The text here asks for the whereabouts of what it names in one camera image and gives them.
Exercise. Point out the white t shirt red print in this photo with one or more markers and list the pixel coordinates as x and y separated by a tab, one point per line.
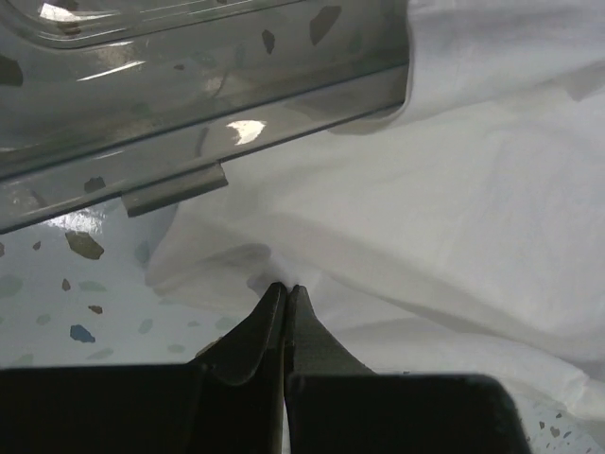
464	233

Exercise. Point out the clear plastic bin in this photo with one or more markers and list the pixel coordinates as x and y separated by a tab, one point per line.
143	100

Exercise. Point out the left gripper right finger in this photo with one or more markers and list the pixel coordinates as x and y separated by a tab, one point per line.
310	349

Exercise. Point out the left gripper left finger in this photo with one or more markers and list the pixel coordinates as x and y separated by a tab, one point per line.
240	407

